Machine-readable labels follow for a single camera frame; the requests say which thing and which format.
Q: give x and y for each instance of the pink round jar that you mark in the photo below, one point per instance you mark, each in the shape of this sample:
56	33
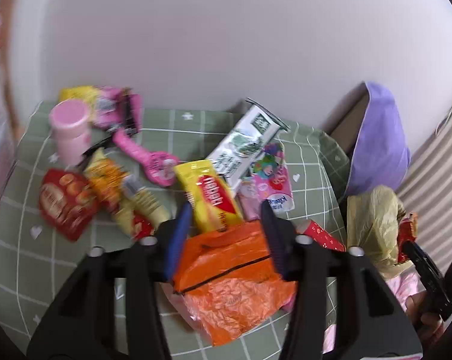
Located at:
71	130

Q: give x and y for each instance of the yellow snack packet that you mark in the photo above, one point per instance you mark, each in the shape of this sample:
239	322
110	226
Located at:
214	205

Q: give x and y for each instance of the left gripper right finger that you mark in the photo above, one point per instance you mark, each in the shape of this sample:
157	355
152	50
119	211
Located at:
280	234

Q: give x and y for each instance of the pink yellow candy wrapper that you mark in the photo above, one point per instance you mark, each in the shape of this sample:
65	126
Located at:
105	103

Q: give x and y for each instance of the green white milk carton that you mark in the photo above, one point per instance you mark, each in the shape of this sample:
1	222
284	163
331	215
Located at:
232	157

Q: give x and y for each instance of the beige striped curtain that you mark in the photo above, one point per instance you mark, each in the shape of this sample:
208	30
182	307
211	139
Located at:
427	191

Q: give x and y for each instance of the pink spoon shaped package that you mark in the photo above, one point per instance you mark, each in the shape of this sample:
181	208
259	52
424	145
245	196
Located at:
157	165

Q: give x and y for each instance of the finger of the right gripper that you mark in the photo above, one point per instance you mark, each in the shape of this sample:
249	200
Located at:
438	299

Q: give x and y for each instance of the person right hand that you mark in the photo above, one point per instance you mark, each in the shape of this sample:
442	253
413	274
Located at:
432	324

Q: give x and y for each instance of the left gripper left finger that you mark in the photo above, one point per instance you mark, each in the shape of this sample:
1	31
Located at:
177	231

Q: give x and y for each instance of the gold red noodle snack packet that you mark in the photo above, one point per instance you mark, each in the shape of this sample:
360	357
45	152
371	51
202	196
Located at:
132	207

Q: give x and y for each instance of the colourful tissue pack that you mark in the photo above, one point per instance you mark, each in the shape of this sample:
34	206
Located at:
268	180

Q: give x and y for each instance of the purple pillow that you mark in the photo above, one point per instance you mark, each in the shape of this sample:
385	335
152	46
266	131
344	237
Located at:
381	155

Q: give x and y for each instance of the orange plastic bag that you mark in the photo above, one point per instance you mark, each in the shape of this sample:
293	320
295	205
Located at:
226	283

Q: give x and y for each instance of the yellow trash bag bin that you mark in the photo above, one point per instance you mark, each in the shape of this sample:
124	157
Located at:
372	224

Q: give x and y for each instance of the red snack wrapper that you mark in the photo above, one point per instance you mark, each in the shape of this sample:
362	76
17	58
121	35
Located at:
407	232

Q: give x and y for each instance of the red cracker packet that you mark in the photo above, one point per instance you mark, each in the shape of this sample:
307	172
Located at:
67	202

